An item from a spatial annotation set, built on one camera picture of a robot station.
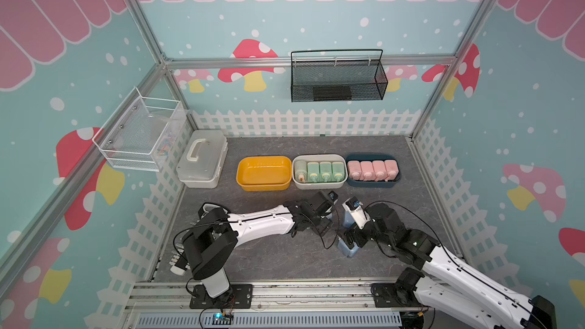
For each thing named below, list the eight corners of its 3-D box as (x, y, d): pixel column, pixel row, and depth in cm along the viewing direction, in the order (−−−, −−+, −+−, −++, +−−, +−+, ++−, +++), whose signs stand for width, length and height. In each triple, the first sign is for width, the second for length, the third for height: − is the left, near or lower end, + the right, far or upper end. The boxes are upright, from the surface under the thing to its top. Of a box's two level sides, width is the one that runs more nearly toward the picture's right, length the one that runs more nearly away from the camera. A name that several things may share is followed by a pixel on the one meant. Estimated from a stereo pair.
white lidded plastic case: (185, 189, 103) (172, 172, 93) (200, 147, 119) (191, 129, 109) (219, 189, 103) (211, 172, 93) (230, 147, 119) (224, 129, 109)
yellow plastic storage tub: (236, 193, 102) (233, 185, 97) (242, 165, 112) (239, 156, 107) (291, 193, 102) (291, 185, 97) (292, 165, 112) (291, 156, 107)
